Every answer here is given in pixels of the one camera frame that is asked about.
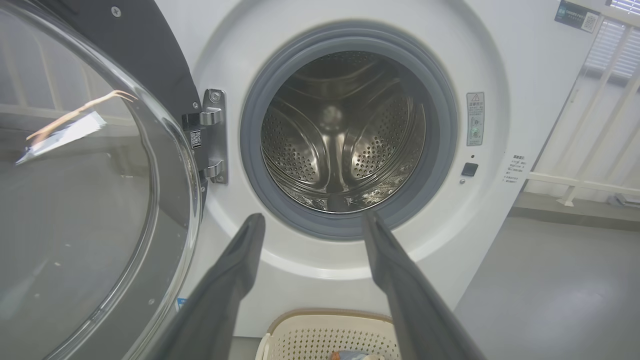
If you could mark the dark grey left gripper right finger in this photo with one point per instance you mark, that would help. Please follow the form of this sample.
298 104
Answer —
415 310

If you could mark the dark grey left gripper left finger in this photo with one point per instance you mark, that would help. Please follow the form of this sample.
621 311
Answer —
215 310

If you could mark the blue cartoon print garment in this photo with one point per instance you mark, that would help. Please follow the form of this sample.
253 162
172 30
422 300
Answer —
352 356

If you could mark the black round glass door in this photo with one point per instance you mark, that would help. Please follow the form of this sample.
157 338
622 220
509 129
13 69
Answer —
75 200

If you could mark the cream perforated laundry basket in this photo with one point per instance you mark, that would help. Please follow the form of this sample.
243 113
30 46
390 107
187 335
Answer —
325 340

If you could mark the black door latch socket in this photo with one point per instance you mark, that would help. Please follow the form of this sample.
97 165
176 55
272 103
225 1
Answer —
469 169

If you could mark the chrome door hinge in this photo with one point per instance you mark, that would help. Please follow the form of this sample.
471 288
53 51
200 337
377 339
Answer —
216 135

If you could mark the grey rubber door gasket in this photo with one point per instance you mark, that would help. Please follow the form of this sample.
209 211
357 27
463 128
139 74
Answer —
250 135

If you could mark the white front-load washing machine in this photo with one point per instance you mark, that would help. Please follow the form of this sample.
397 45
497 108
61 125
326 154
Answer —
500 60

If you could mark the blue energy label sticker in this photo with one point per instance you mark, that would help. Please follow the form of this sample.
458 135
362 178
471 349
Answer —
180 303

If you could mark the small QR code sticker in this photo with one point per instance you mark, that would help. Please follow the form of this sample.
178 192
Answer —
196 139

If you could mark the printed text label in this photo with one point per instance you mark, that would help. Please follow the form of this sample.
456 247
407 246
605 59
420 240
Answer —
515 169

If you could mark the perforated steel drum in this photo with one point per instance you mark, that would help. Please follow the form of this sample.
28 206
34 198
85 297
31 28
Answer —
345 130

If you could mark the grey warning sticker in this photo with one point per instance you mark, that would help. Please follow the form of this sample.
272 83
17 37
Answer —
475 120

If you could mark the white metal railing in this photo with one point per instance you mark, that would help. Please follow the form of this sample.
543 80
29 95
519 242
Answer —
575 182

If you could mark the dark rectangular label sticker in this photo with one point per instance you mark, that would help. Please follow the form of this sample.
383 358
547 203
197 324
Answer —
575 15

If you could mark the small grey floor bracket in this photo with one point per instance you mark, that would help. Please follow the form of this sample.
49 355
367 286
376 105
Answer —
627 200

